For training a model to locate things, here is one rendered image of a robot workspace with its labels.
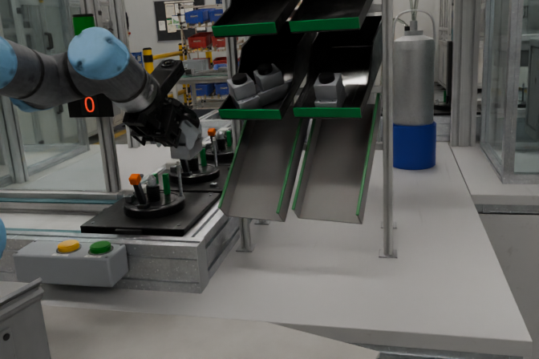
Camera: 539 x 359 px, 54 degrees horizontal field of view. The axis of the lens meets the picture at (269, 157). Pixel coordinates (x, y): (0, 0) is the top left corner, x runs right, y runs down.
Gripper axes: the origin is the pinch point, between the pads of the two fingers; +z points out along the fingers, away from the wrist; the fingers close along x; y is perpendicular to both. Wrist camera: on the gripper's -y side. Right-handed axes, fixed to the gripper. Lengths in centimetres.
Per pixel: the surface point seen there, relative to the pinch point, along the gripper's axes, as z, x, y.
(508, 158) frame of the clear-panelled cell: 67, 71, -25
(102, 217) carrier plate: 10.5, -20.6, 18.1
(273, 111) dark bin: -4.4, 19.2, -3.3
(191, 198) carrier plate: 22.5, -6.1, 8.6
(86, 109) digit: 10.7, -33.5, -8.0
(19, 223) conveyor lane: 20, -50, 21
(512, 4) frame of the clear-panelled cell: 42, 67, -61
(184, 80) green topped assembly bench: 426, -238, -235
